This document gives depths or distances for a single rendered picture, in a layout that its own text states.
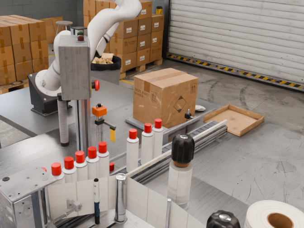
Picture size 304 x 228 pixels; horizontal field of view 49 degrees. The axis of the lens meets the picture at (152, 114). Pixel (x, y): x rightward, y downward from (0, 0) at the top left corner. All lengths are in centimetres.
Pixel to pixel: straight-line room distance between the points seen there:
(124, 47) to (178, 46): 149
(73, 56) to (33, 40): 383
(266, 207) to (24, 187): 75
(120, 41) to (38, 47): 119
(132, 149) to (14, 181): 55
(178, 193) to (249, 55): 461
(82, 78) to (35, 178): 36
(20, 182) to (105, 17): 109
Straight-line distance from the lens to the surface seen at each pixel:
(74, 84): 115
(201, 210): 133
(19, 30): 480
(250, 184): 161
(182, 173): 120
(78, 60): 112
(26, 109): 228
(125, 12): 184
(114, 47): 526
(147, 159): 150
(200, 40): 607
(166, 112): 187
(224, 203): 138
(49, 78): 207
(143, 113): 195
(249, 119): 223
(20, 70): 490
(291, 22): 544
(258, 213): 114
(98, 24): 185
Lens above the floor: 173
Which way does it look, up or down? 25 degrees down
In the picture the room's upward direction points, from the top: 3 degrees clockwise
